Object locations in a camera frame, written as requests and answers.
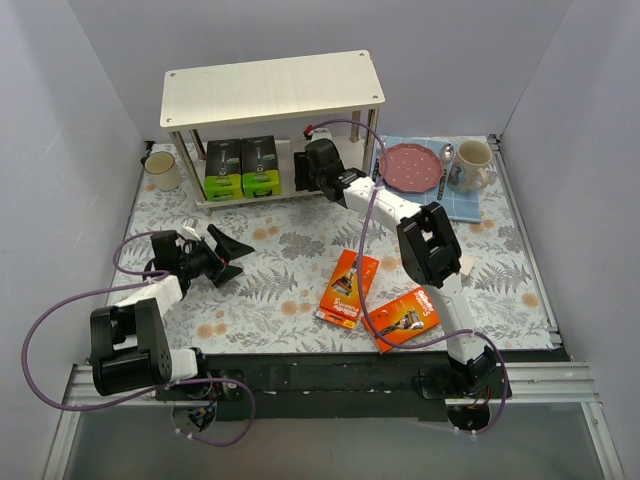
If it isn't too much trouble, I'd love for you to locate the green black razor box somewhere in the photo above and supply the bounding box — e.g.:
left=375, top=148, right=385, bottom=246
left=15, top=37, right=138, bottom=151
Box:
left=241, top=135, right=281, bottom=198
left=204, top=139, right=244, bottom=202

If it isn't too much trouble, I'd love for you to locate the orange Gillette razor box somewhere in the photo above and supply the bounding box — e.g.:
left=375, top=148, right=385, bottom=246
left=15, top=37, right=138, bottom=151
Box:
left=315, top=250, right=361, bottom=330
left=362, top=287, right=440, bottom=354

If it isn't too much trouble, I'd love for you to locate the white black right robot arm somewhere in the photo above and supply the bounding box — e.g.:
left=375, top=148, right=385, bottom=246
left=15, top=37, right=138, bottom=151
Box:
left=294, top=138, right=498, bottom=398

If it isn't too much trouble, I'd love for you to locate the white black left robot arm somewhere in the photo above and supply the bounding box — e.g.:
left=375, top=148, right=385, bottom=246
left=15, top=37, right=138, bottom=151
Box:
left=90, top=224, right=255, bottom=400

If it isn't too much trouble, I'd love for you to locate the light wooden two-tier shelf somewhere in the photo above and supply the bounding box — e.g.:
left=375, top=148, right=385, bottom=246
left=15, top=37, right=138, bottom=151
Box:
left=160, top=50, right=385, bottom=213

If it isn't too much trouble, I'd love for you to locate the pink dotted plate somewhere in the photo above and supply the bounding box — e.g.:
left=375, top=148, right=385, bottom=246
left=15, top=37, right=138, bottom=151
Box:
left=378, top=143, right=444, bottom=194

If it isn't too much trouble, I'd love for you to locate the cream enamel cup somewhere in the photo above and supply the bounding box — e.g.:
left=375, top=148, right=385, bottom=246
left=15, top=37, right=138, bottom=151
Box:
left=141, top=151, right=182, bottom=192

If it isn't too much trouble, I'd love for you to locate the white cosmetic box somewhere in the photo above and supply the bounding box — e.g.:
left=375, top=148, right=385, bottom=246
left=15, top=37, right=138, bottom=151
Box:
left=379, top=256, right=402, bottom=272
left=460, top=254, right=475, bottom=277

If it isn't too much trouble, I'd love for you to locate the blue checked cloth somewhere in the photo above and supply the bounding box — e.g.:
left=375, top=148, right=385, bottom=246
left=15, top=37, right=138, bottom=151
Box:
left=381, top=135, right=481, bottom=224

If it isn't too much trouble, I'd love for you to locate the cream patterned mug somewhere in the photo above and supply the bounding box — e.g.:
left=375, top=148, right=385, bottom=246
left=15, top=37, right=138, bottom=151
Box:
left=447, top=140, right=493, bottom=194

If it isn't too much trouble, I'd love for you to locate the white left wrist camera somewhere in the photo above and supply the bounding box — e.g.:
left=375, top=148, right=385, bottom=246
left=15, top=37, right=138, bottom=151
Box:
left=180, top=218, right=200, bottom=241

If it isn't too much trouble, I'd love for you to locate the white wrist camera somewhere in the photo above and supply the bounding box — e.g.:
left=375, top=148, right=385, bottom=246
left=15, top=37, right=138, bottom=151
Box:
left=303, top=125, right=333, bottom=145
left=180, top=218, right=200, bottom=241

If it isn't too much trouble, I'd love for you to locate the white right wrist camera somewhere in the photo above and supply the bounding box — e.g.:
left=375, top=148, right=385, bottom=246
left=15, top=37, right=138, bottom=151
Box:
left=303, top=125, right=333, bottom=145

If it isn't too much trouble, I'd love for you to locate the silver fork dark handle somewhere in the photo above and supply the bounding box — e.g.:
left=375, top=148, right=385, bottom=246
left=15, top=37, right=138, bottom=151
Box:
left=370, top=136, right=386, bottom=181

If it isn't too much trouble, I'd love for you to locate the silver spoon dark handle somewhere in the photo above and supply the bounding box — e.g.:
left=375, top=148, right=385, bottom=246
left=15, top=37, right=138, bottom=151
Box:
left=437, top=143, right=455, bottom=201

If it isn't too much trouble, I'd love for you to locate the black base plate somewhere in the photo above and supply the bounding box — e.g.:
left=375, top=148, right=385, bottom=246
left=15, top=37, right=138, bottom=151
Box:
left=151, top=348, right=569, bottom=421

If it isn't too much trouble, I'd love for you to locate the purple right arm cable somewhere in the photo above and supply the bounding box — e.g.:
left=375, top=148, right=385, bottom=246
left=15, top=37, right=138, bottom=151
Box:
left=312, top=118, right=511, bottom=437

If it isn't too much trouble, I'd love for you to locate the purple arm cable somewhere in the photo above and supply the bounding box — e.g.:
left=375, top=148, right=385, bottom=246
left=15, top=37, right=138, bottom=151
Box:
left=312, top=118, right=511, bottom=437
left=19, top=230, right=259, bottom=446

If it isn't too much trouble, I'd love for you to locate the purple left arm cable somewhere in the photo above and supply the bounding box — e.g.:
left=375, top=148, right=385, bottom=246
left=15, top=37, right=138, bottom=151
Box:
left=19, top=230, right=259, bottom=446

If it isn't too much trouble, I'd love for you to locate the aluminium rail frame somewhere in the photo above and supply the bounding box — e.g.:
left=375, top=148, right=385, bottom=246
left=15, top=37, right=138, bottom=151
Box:
left=48, top=158, right=622, bottom=479

